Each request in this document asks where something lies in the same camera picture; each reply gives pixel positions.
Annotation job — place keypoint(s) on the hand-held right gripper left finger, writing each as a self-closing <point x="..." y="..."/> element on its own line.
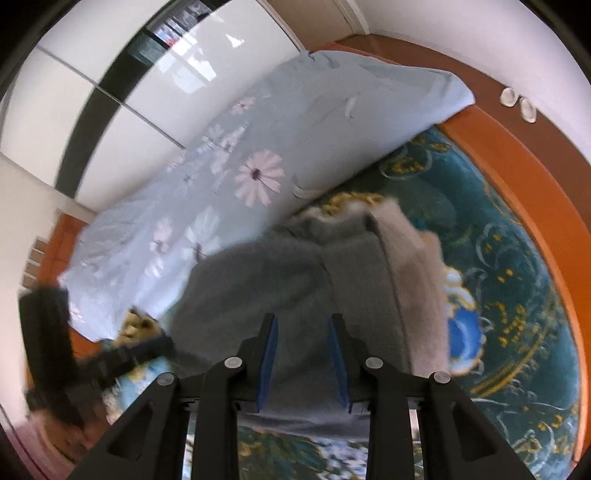
<point x="268" y="364"/>

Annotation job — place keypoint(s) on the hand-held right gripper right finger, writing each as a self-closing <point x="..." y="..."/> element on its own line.
<point x="339" y="364"/>

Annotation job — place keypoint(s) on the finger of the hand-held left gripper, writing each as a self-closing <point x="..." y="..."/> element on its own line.
<point x="134" y="355"/>

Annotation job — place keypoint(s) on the grey pants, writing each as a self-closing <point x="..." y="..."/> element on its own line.
<point x="277" y="277"/>

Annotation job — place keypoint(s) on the white fluffy folded garment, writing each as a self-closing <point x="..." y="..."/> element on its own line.
<point x="415" y="286"/>

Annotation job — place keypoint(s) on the teal floral blanket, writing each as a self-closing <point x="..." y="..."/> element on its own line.
<point x="498" y="286"/>

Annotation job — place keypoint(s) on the white glossy wardrobe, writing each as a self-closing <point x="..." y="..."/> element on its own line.
<point x="138" y="124"/>

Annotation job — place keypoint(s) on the light blue floral quilt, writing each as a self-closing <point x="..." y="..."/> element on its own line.
<point x="300" y="129"/>

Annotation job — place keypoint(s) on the white round knob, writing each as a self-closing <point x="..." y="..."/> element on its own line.
<point x="508" y="96"/>
<point x="527" y="108"/>

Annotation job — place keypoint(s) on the wooden bed frame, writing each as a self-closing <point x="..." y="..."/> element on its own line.
<point x="531" y="152"/>

